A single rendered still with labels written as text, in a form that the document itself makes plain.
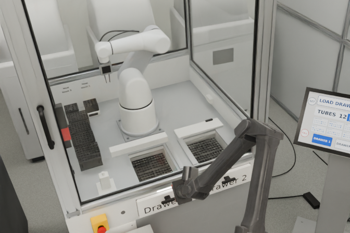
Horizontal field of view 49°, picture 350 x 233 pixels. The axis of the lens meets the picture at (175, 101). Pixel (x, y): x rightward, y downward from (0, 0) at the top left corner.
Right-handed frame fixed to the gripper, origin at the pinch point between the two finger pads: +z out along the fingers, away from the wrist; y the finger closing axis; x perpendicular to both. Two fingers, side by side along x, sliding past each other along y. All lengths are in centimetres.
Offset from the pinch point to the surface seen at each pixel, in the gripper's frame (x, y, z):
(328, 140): -82, 3, -2
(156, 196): 8.4, 0.1, 9.9
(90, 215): 39.3, 0.8, 11.1
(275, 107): -163, 43, 184
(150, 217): 12.1, -9.2, 21.4
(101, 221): 35.3, -3.1, 9.1
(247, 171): -40.1, -1.3, 12.2
